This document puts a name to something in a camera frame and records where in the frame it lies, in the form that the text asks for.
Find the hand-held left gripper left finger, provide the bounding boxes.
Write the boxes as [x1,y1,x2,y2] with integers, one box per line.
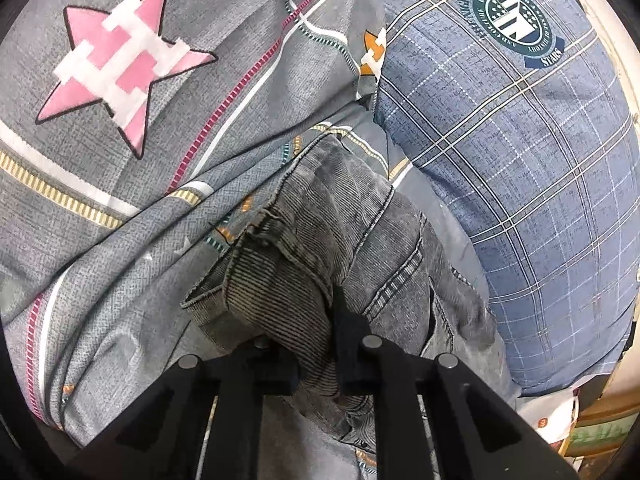
[65,339,302,480]

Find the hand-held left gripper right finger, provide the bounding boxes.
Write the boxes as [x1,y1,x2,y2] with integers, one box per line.
[331,287,583,480]

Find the grey denim pants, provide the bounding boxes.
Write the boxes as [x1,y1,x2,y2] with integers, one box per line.
[181,132,518,466]

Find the grey star-printed bed sheet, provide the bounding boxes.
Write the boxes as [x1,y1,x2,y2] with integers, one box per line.
[0,0,526,480]

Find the white paper bag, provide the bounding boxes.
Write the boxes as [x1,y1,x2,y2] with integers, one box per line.
[519,385,582,447]

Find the blue plaid pillow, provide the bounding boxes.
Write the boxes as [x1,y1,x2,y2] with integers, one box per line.
[370,0,640,397]

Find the light wooden furniture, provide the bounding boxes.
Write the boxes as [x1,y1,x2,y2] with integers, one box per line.
[560,355,640,461]

